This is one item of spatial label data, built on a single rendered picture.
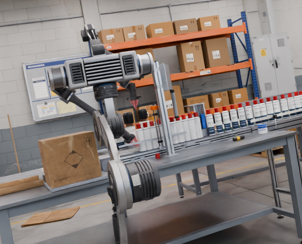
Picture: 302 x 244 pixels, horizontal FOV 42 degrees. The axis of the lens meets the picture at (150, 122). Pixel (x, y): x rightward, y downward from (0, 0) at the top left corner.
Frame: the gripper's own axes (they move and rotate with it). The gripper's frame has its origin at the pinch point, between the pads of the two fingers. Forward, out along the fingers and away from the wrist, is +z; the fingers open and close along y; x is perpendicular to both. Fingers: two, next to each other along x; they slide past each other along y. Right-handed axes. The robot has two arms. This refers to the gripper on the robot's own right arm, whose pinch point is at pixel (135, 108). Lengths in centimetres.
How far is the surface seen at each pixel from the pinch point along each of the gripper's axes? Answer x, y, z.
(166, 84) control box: 37.1, -10.8, -14.3
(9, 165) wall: -435, 75, 76
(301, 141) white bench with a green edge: -112, -270, 90
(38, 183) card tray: 31, 86, 34
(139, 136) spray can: 21.8, 9.7, 19.6
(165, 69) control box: 36.9, -12.5, -24.7
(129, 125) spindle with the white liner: -5.2, 5.5, 12.7
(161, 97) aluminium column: 35.5, -6.2, -5.8
